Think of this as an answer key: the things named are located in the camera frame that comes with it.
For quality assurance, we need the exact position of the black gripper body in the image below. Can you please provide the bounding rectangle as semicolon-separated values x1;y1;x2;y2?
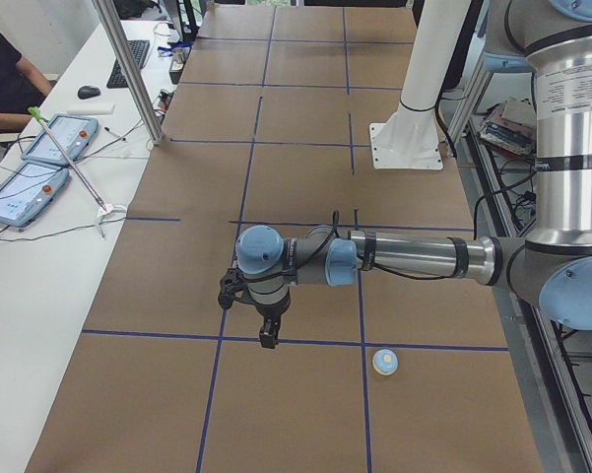
218;268;291;319

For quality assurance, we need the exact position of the blue cream call bell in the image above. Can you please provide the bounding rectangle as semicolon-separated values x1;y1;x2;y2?
372;349;399;376

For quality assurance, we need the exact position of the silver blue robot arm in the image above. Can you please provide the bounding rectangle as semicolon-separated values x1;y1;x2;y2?
218;1;592;348

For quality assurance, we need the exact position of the upper blue teach pendant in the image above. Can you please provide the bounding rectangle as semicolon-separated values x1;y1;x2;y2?
22;113;99;166

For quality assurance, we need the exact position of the blue teach pendant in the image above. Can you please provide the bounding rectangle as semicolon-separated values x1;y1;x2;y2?
22;113;99;166
0;161;69;228

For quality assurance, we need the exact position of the lower blue teach pendant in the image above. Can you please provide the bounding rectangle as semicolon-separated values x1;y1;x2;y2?
0;161;69;228

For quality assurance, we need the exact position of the metal cup on desk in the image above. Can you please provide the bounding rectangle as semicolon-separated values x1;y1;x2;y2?
170;47;186;71

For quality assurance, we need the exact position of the black computer mouse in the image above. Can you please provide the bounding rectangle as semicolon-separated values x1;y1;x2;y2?
77;86;101;100

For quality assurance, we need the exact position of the black computer keyboard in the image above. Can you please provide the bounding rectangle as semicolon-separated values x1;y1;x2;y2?
105;38;152;90

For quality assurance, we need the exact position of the metal rod with green tip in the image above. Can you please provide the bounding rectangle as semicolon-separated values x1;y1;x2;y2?
28;106;128;238

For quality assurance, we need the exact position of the seated person in black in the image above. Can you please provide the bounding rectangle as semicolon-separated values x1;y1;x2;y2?
0;33;53;133

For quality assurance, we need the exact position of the stack of books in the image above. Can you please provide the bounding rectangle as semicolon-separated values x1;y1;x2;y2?
479;98;536;156

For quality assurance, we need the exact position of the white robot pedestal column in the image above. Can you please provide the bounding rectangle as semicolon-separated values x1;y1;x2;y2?
369;0;480;170

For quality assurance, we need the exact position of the aluminium frame post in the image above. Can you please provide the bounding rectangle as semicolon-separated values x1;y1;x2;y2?
93;0;164;146

